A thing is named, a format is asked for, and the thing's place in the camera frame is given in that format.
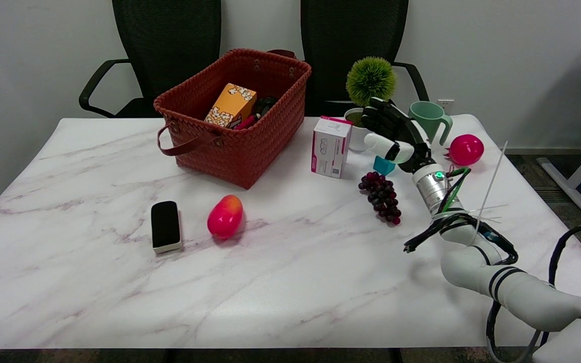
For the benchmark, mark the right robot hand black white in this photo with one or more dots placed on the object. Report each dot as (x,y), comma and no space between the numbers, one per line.
(396,132)

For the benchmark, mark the white paper box pink print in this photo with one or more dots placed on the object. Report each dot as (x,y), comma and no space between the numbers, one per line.
(331,148)

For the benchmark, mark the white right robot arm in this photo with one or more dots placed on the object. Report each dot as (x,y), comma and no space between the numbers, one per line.
(522,292)

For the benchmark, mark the orange popcorn box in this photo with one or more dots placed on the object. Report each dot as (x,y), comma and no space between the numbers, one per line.
(231,105)

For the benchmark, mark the green mug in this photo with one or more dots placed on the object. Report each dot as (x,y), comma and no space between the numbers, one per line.
(429,115)

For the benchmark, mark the teal cube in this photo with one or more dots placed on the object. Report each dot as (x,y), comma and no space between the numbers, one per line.
(382,166)

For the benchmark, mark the artificial plant in white pot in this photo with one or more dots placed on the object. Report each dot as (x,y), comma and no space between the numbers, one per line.
(369,80)

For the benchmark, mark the purple grape bunch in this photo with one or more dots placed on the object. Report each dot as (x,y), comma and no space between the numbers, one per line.
(382,196)

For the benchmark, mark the pink round toy fruit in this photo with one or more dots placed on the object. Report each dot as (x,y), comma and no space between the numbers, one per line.
(466,150)

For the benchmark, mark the white zip tie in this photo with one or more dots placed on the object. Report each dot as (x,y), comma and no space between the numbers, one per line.
(489,186)

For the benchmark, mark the black mesh office chair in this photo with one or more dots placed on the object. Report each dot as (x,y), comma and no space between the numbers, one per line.
(351,30)
(169,45)

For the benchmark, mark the black round item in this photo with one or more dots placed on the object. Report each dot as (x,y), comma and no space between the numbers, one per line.
(264,106)

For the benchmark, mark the pink red small item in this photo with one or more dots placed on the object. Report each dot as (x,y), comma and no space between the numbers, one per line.
(246,123)

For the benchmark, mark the red woven basket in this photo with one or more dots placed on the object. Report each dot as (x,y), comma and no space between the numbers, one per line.
(240,151)

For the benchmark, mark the white side desk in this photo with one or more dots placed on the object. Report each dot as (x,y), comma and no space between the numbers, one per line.
(568,186)

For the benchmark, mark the pink orange toy mango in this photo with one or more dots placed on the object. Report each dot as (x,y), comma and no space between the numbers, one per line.
(225,218)

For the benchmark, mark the black whiteboard eraser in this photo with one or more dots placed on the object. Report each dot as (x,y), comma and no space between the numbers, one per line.
(165,224)

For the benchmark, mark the white wall outlet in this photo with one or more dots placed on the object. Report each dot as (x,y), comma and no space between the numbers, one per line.
(445,104)

